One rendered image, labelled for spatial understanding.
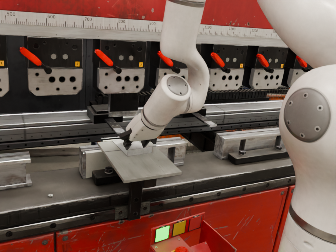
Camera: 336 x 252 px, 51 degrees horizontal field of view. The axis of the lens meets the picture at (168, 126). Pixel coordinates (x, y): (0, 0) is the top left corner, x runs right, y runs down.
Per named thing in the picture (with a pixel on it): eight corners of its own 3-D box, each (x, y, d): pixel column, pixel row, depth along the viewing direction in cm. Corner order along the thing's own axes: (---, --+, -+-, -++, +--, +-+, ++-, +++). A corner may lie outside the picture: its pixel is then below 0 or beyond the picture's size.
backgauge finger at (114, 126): (105, 139, 123) (105, 126, 121) (86, 115, 144) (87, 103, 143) (136, 136, 128) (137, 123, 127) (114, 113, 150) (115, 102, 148)
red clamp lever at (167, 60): (163, 50, 107) (181, 71, 113) (157, 48, 111) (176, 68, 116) (159, 55, 107) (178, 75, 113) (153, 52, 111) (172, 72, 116)
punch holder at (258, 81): (251, 89, 134) (259, 46, 129) (238, 84, 141) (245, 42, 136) (280, 88, 141) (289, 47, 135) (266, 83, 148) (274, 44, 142)
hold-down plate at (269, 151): (235, 165, 139) (236, 158, 138) (227, 159, 144) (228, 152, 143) (290, 157, 153) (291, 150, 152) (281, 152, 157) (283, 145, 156)
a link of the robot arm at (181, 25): (214, -2, 90) (189, 103, 104) (160, -8, 82) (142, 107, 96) (236, 6, 83) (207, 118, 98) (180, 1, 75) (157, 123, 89)
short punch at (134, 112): (109, 118, 116) (110, 90, 113) (107, 116, 118) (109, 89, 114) (137, 116, 120) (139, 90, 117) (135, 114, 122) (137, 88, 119)
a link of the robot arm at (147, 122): (167, 99, 102) (163, 105, 104) (140, 101, 97) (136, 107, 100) (176, 124, 99) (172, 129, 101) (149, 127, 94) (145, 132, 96)
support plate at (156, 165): (124, 183, 95) (124, 180, 95) (97, 145, 117) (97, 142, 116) (181, 175, 103) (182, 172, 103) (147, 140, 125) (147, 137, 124)
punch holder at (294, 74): (289, 88, 143) (299, 48, 137) (275, 83, 150) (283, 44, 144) (315, 87, 150) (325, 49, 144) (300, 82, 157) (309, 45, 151)
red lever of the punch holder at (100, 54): (99, 49, 98) (123, 71, 104) (95, 46, 102) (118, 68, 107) (95, 53, 98) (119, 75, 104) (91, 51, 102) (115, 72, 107)
